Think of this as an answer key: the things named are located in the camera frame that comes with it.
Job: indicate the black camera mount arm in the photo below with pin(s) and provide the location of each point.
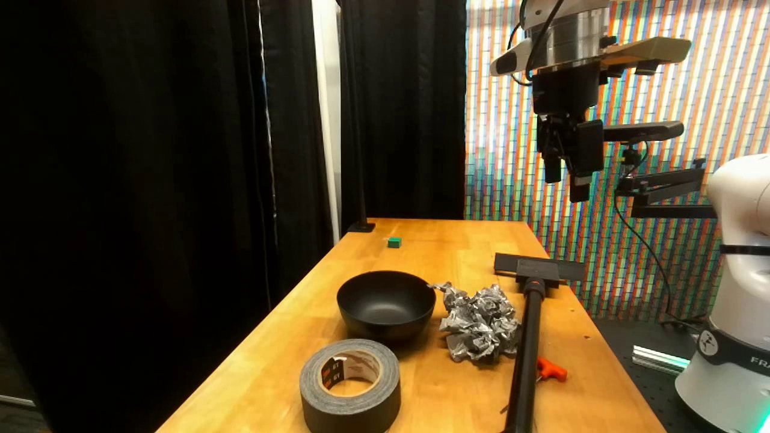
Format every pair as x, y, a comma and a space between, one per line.
666, 189

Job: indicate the crumpled silver foil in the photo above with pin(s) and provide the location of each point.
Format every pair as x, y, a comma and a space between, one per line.
478, 325

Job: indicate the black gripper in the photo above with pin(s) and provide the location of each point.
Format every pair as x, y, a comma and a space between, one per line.
566, 98

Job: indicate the wrist camera mount plate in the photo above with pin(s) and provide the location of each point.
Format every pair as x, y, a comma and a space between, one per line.
642, 49

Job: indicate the black bowl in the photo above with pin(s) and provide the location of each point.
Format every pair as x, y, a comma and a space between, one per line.
387, 309

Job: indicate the black bar camera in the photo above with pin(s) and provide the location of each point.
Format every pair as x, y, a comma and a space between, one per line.
642, 131

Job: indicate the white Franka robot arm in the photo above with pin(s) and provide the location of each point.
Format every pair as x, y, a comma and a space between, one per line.
738, 321

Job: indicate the aluminium profile bar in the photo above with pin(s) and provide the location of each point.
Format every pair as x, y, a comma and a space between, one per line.
662, 357

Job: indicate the small green block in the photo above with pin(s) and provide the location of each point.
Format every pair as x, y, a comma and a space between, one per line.
394, 242

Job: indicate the black tape roll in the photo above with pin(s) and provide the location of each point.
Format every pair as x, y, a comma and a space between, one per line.
344, 413

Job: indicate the black pole with base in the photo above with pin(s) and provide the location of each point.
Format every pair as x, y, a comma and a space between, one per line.
362, 228

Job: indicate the small orange object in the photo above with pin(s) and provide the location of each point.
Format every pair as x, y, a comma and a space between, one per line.
553, 372

